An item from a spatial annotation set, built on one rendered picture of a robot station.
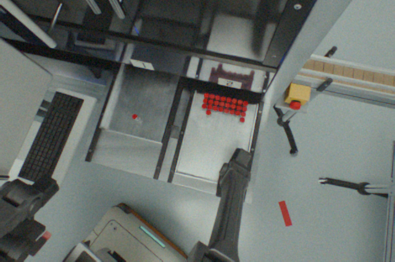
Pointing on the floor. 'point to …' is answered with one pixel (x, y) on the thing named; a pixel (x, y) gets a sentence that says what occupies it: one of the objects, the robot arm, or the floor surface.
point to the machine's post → (317, 24)
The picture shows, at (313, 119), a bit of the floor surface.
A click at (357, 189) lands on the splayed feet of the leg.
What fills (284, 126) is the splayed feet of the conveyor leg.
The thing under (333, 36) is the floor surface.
